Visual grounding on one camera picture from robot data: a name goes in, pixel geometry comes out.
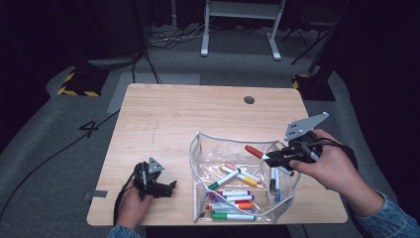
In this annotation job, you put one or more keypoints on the white metal desk frame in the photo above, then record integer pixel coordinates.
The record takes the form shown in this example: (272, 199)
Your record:
(242, 10)

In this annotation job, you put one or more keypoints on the salmon cap marker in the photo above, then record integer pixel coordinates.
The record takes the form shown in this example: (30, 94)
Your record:
(230, 166)

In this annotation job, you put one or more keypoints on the red cap marker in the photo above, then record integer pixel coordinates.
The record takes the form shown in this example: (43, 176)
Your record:
(241, 201)
(254, 151)

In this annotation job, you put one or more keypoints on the green cap marker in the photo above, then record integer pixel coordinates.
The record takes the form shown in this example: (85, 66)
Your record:
(231, 216)
(214, 185)

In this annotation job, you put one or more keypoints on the purple cap marker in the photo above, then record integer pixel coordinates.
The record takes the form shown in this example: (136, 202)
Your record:
(234, 197)

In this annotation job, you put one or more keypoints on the orange cap marker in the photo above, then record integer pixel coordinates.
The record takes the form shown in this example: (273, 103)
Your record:
(246, 205)

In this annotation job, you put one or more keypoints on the person's left hand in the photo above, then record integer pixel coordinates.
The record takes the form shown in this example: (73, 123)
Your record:
(132, 210)

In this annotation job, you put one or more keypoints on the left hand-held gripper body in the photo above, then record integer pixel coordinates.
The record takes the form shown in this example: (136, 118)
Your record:
(147, 180)

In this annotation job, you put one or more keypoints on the person's right hand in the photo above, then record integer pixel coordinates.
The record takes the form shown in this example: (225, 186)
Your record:
(333, 168)

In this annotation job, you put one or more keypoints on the yellow cap marker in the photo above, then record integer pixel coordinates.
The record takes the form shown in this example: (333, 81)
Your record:
(250, 181)

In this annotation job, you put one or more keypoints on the black yellow striped stand base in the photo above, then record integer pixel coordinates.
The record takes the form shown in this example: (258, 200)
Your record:
(315, 87)
(84, 82)

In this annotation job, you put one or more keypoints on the light blue cap marker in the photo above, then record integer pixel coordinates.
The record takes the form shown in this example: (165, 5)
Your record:
(224, 211)

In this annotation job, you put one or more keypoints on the black cap marker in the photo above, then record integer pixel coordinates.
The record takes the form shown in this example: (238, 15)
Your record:
(272, 180)

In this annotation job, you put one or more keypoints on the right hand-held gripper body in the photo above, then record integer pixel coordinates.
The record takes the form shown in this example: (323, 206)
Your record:
(302, 148)

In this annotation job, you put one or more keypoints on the black tripod legs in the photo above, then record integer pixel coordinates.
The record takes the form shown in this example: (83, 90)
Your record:
(307, 46)

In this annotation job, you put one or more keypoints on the grey tape patch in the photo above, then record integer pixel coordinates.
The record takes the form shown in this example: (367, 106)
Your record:
(97, 194)

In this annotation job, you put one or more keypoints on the clear pouch with white trim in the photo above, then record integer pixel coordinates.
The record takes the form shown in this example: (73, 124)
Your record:
(214, 152)

